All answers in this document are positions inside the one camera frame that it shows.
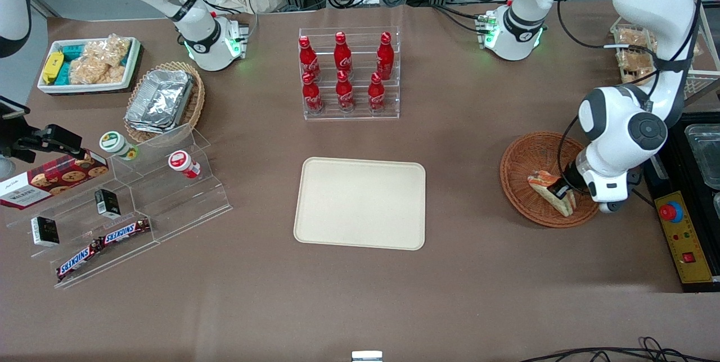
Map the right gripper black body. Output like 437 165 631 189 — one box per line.
0 120 40 164

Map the triangular sandwich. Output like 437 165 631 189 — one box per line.
527 170 577 218

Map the round brown wicker basket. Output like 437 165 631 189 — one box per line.
499 131 601 229

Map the wicker basket with foil containers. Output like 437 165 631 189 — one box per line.
124 61 206 144

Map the cream rectangular serving tray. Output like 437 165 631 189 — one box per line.
293 157 426 251

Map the Walkers red tartan cookie box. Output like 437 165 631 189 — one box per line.
0 151 109 210

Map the green lidded yogurt cup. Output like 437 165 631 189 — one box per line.
100 131 140 161

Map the white rectangular snack bin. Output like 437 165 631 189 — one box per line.
37 37 141 94

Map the black countertop appliance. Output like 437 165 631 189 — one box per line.
644 112 720 293

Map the yellow snack packet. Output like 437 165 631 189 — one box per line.
42 51 64 84

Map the clear bag of rice crackers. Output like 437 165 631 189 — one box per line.
103 34 132 69
69 42 113 85

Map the silver foil container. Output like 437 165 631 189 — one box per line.
125 101 181 135
132 70 195 126

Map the small black carton box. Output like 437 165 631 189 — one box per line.
94 188 120 218
31 216 60 247

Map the clear acrylic stepped shelf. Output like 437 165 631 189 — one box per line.
6 171 164 289
111 123 232 242

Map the yellow control box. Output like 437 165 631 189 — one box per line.
655 191 715 284

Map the clear rectangular pan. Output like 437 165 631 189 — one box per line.
685 123 720 189

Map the Snickers chocolate bar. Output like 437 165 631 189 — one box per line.
100 218 151 246
56 241 103 281

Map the red lidded yogurt cup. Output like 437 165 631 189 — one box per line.
168 150 201 179

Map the clear bag of brown pastries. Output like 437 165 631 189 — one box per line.
616 28 657 51
616 50 659 85

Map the red Coca-Cola bottle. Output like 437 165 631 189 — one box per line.
368 72 386 112
302 71 324 114
334 31 353 76
336 70 355 112
376 31 394 79
298 35 320 82

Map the clear acrylic bottle rack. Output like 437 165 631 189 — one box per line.
298 26 401 121

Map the white wire basket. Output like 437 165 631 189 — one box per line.
610 24 720 98

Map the black floor cable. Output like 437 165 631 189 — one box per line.
517 337 720 362

